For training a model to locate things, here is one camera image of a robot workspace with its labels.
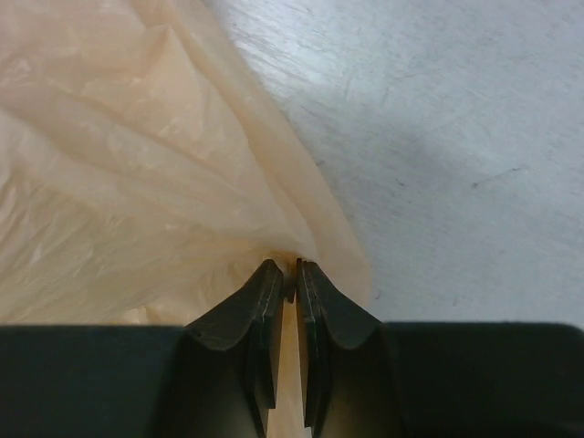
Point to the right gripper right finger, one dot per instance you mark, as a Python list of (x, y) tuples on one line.
[(347, 378)]

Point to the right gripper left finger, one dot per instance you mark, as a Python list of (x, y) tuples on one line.
[(236, 348)]

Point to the orange plastic bag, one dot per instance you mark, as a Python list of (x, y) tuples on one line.
[(145, 173)]

